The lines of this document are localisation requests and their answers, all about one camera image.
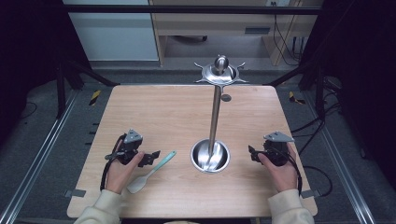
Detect aluminium floor rail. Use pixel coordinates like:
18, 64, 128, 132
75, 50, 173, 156
303, 91, 377, 224
0, 90, 80, 224

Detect white cabinet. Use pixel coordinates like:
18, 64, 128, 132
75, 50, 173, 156
62, 0, 160, 62

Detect stainless steel utensil rack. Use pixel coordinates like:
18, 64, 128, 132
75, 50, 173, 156
190, 54, 249, 175

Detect black metal frame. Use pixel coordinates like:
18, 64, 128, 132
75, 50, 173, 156
55, 4, 328, 119

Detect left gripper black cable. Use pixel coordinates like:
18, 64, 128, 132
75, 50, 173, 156
99, 133, 128, 191

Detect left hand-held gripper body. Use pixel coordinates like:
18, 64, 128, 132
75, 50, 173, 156
105, 129, 146, 166

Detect black hanging cables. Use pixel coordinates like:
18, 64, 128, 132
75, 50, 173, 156
272, 14, 307, 67

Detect grey table bracket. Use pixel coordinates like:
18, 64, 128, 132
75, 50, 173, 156
300, 189, 321, 200
64, 189, 87, 199

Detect black floor cables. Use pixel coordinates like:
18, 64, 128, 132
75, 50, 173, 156
290, 77, 344, 157

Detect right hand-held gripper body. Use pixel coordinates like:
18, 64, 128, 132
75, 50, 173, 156
262, 131, 295, 167

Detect teal handled silicone spatula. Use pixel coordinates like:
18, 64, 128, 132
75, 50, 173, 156
126, 150, 177, 194

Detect yellow black floor tape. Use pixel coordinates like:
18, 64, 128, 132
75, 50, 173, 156
288, 91, 306, 105
89, 90, 103, 106

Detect person's left hand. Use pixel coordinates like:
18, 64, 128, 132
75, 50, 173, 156
105, 140, 146, 195

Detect person's right hand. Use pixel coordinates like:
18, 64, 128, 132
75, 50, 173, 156
257, 142, 299, 194

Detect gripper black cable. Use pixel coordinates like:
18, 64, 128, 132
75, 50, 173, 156
267, 146, 333, 198
99, 133, 128, 191

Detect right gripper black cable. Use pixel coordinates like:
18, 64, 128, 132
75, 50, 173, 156
267, 146, 333, 198

